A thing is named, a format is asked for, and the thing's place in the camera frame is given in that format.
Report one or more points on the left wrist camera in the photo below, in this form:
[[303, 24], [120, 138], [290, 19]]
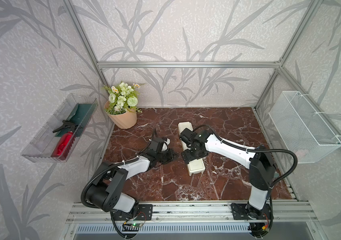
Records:
[[159, 144]]

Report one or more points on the red spray bottle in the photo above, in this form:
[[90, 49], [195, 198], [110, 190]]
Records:
[[62, 149]]

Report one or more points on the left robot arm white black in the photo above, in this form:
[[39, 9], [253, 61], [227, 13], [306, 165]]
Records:
[[104, 190]]

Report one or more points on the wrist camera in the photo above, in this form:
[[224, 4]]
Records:
[[187, 136], [159, 144]]

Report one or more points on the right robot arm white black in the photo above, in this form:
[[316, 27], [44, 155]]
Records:
[[258, 161]]

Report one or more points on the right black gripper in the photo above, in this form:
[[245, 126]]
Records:
[[186, 157]]

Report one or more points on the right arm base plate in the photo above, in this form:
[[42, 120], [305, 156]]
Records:
[[247, 212]]

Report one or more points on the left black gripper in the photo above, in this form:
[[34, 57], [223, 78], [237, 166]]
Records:
[[170, 158]]

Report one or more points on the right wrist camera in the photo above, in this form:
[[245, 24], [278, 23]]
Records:
[[187, 136]]

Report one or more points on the green circuit board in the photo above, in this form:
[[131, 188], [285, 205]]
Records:
[[132, 226]]

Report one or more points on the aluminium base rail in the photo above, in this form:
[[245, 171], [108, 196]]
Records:
[[197, 212]]

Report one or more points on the green cloth in tray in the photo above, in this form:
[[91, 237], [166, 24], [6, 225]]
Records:
[[80, 115]]

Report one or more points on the potted white flower plant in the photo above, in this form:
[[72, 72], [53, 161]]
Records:
[[121, 106]]

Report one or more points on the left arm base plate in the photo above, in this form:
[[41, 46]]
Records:
[[140, 212]]

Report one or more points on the pink object in basket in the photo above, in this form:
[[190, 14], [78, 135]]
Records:
[[301, 154]]

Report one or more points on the clear plastic wall tray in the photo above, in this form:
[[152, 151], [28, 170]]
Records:
[[56, 140]]

